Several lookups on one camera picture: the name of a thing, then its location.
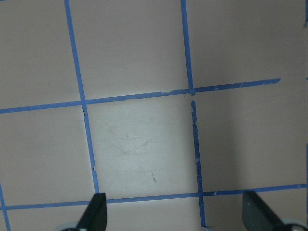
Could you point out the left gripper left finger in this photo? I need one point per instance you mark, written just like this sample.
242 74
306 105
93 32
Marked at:
94 217

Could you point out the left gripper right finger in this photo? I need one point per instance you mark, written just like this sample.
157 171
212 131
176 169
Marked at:
258 216

